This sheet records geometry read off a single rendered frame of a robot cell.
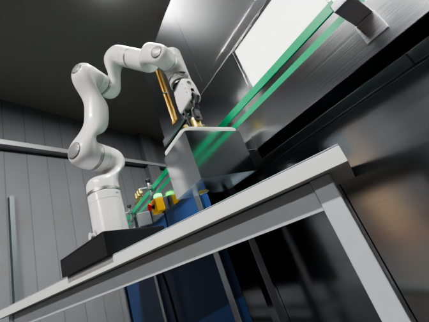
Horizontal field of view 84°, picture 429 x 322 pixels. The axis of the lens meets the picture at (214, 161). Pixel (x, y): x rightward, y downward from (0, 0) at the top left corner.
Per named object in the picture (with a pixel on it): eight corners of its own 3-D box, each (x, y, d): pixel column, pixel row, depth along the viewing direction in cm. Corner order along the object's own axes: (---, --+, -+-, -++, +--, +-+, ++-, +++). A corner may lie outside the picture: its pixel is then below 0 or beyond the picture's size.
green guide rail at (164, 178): (200, 149, 101) (195, 133, 104) (198, 149, 100) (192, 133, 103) (115, 242, 227) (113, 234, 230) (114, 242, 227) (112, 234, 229)
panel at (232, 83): (352, 22, 76) (303, -41, 87) (348, 20, 74) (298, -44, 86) (212, 158, 141) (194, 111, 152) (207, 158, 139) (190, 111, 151)
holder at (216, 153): (267, 168, 81) (249, 130, 86) (201, 177, 65) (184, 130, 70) (238, 188, 94) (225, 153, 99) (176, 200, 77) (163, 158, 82)
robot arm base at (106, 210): (96, 236, 74) (87, 184, 81) (76, 255, 84) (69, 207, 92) (149, 227, 88) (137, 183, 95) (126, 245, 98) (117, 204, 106)
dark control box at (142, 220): (153, 223, 141) (150, 210, 144) (140, 227, 136) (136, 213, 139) (149, 227, 147) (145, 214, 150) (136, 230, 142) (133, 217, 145)
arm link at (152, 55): (114, 32, 96) (168, 40, 82) (142, 54, 110) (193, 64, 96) (106, 53, 96) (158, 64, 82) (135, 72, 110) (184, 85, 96)
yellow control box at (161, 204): (170, 209, 121) (166, 195, 124) (157, 211, 116) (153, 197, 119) (166, 213, 126) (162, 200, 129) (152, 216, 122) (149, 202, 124)
